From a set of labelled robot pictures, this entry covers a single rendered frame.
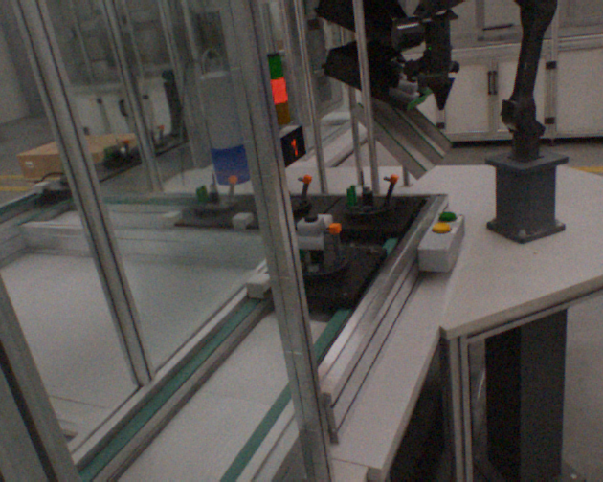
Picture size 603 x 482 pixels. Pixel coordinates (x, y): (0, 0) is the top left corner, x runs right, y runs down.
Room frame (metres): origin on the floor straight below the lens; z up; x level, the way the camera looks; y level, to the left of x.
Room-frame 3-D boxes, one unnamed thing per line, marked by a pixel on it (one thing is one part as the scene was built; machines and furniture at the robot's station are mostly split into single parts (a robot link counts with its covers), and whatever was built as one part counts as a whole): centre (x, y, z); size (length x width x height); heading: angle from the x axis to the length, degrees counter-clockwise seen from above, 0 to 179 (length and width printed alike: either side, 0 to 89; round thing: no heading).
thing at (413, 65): (1.41, -0.34, 1.33); 0.07 x 0.07 x 0.06; 63
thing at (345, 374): (1.12, -0.19, 0.91); 0.89 x 0.06 x 0.11; 152
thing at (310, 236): (1.14, -0.02, 1.06); 0.08 x 0.04 x 0.07; 62
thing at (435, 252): (1.26, -0.34, 0.93); 0.21 x 0.07 x 0.06; 152
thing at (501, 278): (1.45, -0.59, 0.84); 0.90 x 0.70 x 0.03; 107
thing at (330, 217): (1.43, -0.19, 1.01); 0.24 x 0.24 x 0.13; 62
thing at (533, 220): (1.41, -0.60, 0.96); 0.15 x 0.15 x 0.20; 17
